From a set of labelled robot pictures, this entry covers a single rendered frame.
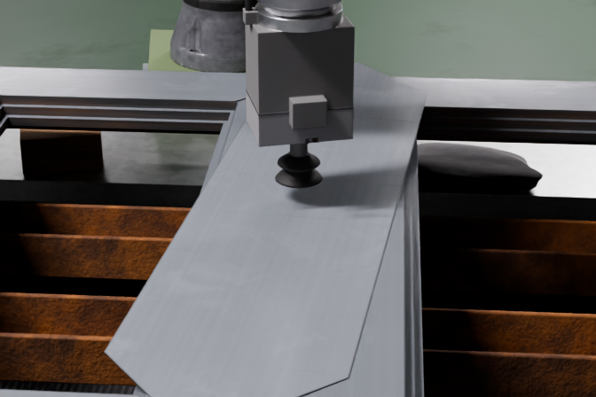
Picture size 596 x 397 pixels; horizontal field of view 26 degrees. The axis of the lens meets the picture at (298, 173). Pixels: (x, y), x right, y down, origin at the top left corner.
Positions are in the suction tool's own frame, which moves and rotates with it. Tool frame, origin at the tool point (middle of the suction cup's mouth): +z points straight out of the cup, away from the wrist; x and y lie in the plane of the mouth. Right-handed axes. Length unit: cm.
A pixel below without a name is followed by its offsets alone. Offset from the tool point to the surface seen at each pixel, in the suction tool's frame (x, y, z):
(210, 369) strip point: -26.7, -12.1, 1.9
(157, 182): 41.5, -9.0, 18.4
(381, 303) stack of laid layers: -20.0, 2.3, 2.0
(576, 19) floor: 293, 161, 86
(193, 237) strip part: -5.9, -10.5, 1.9
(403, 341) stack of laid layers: -25.8, 2.4, 2.0
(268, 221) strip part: -4.3, -3.6, 1.9
